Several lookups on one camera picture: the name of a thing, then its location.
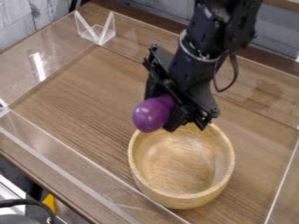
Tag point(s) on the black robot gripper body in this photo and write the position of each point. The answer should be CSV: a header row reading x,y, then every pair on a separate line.
x,y
184,73

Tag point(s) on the clear acrylic corner bracket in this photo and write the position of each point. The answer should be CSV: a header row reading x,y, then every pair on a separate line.
x,y
99,34

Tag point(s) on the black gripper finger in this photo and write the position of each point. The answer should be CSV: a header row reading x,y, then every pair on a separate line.
x,y
204,108
179,118

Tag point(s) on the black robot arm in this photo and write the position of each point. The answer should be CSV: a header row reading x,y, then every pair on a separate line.
x,y
222,27

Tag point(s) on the purple toy eggplant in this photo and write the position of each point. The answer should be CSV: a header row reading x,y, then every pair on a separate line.
x,y
151,114

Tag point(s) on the brown wooden bowl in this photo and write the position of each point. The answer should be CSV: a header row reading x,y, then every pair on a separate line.
x,y
182,169

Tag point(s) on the clear acrylic table wall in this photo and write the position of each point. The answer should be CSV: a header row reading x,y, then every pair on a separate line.
x,y
83,185

